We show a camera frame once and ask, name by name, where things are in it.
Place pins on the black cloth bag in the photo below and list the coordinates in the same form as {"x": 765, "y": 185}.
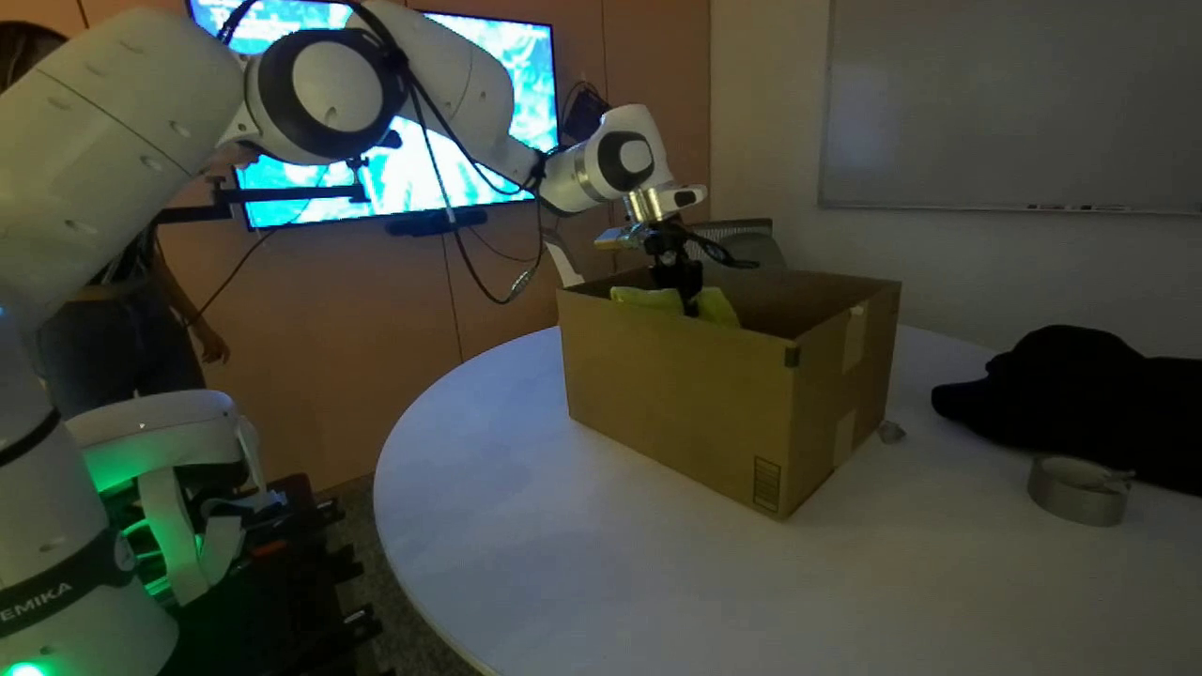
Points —
{"x": 1074, "y": 397}

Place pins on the wall mounted TV screen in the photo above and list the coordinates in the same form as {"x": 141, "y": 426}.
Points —
{"x": 531, "y": 88}

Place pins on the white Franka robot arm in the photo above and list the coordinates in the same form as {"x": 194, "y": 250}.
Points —
{"x": 114, "y": 161}

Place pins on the black robot cart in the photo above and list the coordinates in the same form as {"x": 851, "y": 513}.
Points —
{"x": 269, "y": 587}

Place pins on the black wall device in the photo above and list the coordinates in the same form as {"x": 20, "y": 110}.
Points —
{"x": 583, "y": 101}

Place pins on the small grey object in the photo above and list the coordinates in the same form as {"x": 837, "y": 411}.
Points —
{"x": 890, "y": 431}

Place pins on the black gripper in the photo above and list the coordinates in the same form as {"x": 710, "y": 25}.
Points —
{"x": 671, "y": 258}

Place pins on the brown cardboard box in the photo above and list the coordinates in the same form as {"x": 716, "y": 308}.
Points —
{"x": 687, "y": 389}

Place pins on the white wall whiteboard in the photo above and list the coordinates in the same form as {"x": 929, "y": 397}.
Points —
{"x": 1000, "y": 98}

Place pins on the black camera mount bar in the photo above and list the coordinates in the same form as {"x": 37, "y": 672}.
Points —
{"x": 312, "y": 191}

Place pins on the grey tape roll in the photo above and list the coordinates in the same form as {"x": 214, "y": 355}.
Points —
{"x": 1080, "y": 489}

